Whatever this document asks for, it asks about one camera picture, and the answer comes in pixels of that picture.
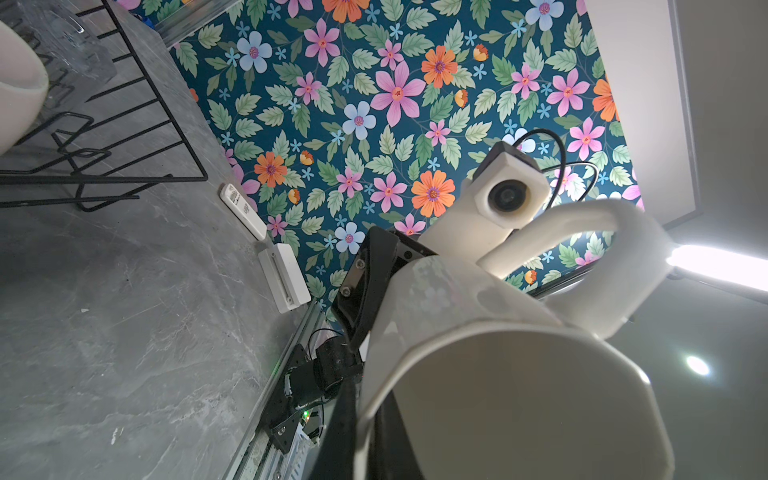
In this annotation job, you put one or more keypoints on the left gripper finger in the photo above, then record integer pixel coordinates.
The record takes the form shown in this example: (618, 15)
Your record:
(345, 438)

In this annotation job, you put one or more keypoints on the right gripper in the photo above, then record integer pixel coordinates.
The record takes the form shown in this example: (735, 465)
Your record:
(382, 254)

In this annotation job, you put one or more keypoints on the white mug front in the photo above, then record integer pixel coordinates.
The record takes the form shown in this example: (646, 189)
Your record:
(492, 383)

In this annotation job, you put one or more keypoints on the white mug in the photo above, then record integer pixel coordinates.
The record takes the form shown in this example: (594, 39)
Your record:
(24, 87)
(492, 383)

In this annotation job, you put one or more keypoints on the clear glass cup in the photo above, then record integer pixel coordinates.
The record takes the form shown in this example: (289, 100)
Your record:
(78, 66)

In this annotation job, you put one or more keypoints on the white flat box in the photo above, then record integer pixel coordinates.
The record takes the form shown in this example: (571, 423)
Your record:
(284, 277)

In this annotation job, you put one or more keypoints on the white remote control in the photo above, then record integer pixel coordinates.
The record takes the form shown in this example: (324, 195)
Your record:
(238, 204)

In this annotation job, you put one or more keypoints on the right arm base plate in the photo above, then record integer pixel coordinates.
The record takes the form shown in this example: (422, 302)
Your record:
(307, 380)

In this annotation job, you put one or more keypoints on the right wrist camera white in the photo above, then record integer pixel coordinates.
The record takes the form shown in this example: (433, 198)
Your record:
(504, 194)

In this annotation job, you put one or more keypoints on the black wire dish rack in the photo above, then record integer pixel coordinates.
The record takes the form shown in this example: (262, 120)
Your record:
(122, 141)

